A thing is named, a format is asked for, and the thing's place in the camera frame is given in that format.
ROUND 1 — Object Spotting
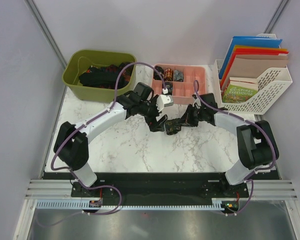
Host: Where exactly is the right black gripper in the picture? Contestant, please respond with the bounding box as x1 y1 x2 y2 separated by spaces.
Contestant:
176 103 207 127

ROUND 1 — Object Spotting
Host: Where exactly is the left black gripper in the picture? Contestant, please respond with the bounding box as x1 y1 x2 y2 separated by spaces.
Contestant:
138 95 168 133

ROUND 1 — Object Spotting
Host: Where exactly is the dark green leaf-patterned tie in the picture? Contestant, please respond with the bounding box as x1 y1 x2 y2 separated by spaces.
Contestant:
164 118 183 136

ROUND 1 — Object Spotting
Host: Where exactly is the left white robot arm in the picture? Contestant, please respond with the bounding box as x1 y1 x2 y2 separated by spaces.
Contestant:
53 82 174 197

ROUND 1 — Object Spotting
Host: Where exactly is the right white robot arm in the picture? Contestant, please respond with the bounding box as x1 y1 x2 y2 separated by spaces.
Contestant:
166 93 280 197

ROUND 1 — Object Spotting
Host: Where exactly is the pile of dark ties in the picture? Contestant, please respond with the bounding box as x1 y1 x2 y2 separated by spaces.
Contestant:
78 62 134 89

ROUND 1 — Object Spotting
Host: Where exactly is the rolled dark blue tie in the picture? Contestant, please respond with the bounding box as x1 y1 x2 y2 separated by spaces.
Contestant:
165 81 173 95

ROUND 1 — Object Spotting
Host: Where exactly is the pink compartment organizer tray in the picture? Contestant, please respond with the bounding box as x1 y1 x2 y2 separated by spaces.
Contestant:
151 64 207 105

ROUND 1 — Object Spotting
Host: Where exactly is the rolled grey tie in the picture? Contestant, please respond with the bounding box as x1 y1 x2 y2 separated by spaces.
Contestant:
173 70 184 82

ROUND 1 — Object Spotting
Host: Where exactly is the rolled red orange tie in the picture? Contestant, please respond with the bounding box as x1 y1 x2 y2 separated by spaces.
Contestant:
164 68 174 82

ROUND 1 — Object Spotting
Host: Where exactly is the rolled dark patterned tie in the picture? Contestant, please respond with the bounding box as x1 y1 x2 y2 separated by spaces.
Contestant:
153 65 165 81

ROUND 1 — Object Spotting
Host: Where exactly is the green treehouse book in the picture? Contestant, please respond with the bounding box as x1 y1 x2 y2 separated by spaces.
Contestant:
221 77 259 104

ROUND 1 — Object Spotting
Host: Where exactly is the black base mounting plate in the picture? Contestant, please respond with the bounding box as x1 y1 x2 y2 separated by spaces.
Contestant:
41 171 281 206

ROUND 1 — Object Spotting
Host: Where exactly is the beige folder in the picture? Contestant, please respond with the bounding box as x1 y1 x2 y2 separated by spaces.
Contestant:
220 53 289 91

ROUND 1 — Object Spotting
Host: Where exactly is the olive green plastic bin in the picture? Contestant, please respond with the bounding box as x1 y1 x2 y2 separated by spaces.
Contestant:
62 49 137 103

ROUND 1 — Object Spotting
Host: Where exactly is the red folder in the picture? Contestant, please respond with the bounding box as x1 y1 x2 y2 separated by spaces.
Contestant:
220 47 289 90

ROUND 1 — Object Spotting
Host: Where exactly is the orange folder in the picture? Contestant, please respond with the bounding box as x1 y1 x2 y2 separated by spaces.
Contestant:
218 45 289 80

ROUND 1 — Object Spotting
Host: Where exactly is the white perforated file holder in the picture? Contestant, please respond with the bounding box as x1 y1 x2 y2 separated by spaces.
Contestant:
212 34 293 115

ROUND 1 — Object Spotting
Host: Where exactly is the blue folder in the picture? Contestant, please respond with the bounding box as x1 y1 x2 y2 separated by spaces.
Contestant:
218 36 283 79

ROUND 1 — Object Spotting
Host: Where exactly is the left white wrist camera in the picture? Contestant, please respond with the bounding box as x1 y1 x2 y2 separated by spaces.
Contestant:
156 94 174 112

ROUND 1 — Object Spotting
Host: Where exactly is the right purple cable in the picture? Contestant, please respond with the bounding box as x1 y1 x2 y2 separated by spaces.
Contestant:
192 79 278 217

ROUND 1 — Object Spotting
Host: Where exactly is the purple cable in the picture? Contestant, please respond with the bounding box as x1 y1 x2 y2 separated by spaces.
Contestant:
192 79 278 217
35 61 169 228

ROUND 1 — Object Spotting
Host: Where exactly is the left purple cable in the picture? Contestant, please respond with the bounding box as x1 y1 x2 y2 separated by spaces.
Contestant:
35 61 169 228

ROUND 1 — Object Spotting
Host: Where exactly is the aluminium frame rail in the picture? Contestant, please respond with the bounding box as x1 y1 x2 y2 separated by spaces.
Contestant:
26 180 297 201

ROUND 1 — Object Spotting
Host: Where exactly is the white slotted cable duct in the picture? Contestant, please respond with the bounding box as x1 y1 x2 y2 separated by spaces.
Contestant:
36 198 226 211

